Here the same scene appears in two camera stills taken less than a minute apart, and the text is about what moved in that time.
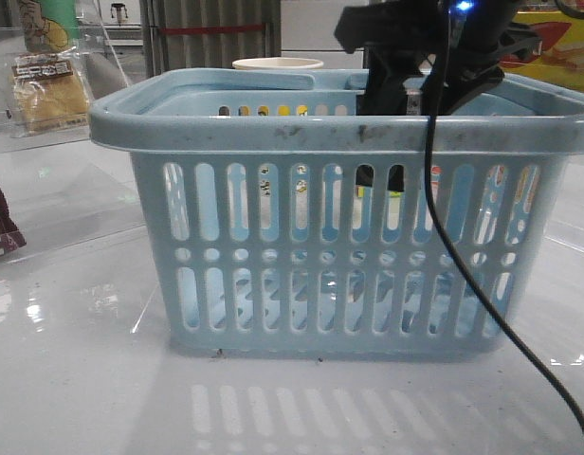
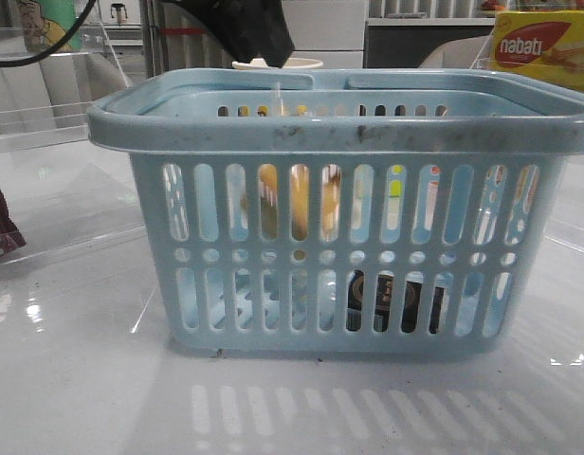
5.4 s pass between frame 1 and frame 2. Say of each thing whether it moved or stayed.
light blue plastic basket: stayed
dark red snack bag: stayed
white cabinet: stayed
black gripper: moved
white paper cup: stayed
